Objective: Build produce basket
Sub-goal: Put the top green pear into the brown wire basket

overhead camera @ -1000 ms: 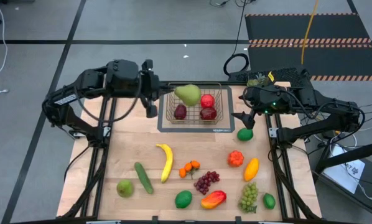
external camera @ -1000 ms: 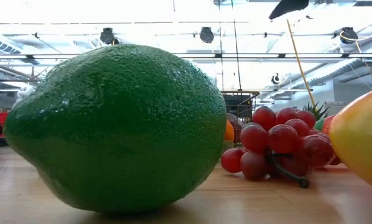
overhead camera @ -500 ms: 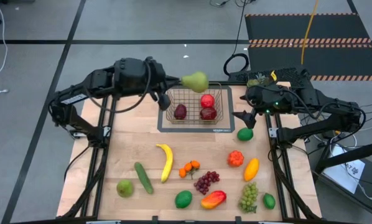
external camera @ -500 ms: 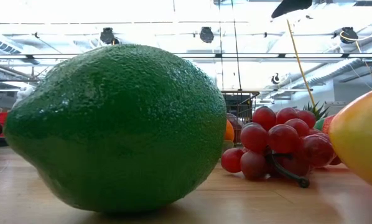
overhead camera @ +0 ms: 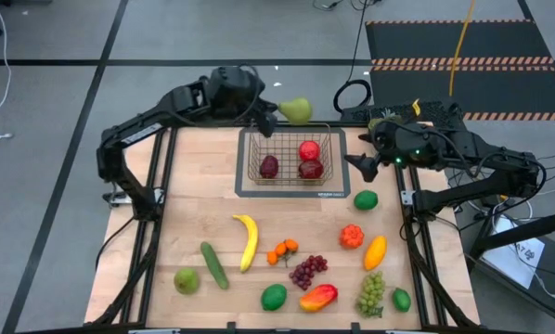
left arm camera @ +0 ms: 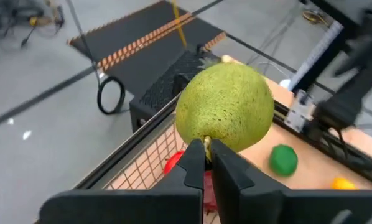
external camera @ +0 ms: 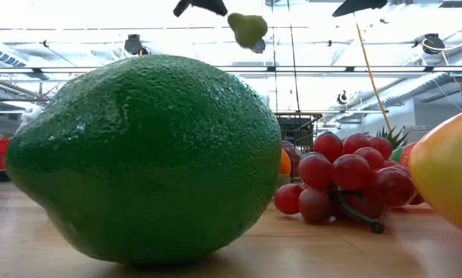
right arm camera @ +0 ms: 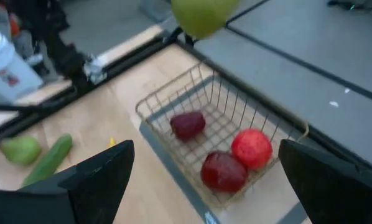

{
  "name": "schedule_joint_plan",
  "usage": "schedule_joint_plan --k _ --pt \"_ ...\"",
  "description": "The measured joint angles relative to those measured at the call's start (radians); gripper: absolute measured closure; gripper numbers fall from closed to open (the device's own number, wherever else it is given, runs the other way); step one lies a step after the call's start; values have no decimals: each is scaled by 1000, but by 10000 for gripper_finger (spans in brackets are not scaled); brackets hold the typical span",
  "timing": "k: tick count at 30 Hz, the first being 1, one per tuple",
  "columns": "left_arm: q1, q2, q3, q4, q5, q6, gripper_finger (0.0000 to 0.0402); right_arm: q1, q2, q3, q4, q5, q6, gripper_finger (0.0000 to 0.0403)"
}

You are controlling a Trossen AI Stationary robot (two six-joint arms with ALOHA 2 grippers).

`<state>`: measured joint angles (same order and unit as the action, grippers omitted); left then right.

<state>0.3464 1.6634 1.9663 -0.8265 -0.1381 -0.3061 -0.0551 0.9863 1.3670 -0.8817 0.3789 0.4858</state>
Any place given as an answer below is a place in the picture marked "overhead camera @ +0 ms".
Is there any black aluminium table frame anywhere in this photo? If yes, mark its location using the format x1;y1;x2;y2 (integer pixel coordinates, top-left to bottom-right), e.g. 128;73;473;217
89;104;481;334

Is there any black hazard-striped floor mat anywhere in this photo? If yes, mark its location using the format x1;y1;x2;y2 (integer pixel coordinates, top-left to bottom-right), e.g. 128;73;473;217
365;19;555;122

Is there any yellow-orange mango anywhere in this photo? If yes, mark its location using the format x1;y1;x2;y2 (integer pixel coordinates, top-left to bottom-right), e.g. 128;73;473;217
363;235;389;272

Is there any white paper sheet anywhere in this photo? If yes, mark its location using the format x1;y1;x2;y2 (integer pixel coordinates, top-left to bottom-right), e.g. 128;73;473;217
481;215;546;289

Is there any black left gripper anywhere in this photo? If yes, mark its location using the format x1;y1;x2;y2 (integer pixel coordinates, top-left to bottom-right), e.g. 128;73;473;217
207;67;281;138

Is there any green cucumber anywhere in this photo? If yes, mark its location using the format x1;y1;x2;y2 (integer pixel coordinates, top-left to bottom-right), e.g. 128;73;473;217
200;240;231;291

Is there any metal wire basket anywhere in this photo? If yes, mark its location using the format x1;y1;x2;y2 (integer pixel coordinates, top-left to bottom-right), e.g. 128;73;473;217
247;122;334;186

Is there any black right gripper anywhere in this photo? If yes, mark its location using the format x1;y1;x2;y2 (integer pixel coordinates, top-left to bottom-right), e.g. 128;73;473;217
344;121;448;184

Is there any green pear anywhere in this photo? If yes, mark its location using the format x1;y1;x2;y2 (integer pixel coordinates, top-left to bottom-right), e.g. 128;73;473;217
277;96;314;127
173;267;200;296

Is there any dark red apple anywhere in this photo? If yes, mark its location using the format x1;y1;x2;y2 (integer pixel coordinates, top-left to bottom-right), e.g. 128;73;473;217
259;155;280;180
297;159;325;180

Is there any red grape bunch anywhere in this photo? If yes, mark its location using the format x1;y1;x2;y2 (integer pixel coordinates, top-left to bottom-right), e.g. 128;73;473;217
289;254;329;291

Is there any orange tangerine bunch with stems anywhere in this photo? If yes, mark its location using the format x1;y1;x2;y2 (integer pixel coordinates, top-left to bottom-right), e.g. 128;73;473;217
265;238;301;268

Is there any black cable bundle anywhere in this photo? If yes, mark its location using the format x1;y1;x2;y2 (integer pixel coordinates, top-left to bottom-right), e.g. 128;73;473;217
312;0;381;11

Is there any yellow hanging cable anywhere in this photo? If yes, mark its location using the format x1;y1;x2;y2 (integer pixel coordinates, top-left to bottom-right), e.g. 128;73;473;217
447;0;477;97

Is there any large green lime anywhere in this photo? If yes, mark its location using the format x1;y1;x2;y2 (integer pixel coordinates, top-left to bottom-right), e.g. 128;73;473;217
260;283;289;313

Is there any black-bordered silicone baking mat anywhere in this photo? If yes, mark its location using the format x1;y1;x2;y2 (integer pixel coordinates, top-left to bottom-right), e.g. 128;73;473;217
234;127;352;199

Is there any green succulent plant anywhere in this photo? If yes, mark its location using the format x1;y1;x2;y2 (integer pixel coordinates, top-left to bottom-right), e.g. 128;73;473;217
368;107;399;132

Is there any black hanging cable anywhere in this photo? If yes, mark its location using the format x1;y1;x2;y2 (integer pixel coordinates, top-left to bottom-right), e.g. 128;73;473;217
331;0;372;115

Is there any bright red round fruit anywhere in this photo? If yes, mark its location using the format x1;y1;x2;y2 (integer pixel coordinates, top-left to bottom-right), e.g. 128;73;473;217
298;140;322;162

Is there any red and yellow mango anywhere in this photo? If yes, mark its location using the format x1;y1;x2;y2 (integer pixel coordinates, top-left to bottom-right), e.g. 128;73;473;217
298;283;340;314

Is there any green grape bunch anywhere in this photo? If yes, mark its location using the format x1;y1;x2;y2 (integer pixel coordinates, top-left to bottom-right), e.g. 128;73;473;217
355;270;387;319

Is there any yellow banana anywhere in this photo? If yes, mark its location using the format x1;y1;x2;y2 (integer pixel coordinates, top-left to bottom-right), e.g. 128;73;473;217
232;213;260;274

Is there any black metal stand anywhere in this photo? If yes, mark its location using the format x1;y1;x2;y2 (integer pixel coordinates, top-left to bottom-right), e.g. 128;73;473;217
465;211;555;326

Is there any orange-red mini pumpkin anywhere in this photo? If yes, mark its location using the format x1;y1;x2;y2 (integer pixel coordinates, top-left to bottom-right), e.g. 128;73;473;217
339;224;366;250

